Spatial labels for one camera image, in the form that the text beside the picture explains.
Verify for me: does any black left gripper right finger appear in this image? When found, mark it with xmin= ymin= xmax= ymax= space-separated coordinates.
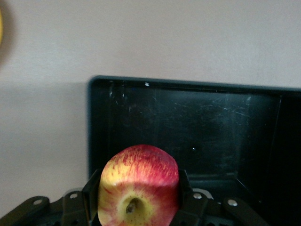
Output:
xmin=174 ymin=169 xmax=271 ymax=226

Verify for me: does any table cover mat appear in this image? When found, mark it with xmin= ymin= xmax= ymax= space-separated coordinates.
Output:
xmin=0 ymin=0 xmax=301 ymax=226

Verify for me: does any black plastic box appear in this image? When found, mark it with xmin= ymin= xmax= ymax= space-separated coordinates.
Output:
xmin=87 ymin=74 xmax=301 ymax=226

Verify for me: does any red yellow apple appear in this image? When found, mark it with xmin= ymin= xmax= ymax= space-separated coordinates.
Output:
xmin=97 ymin=144 xmax=181 ymax=226

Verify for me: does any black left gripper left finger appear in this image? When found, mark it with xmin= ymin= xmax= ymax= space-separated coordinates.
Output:
xmin=0 ymin=168 xmax=102 ymax=226

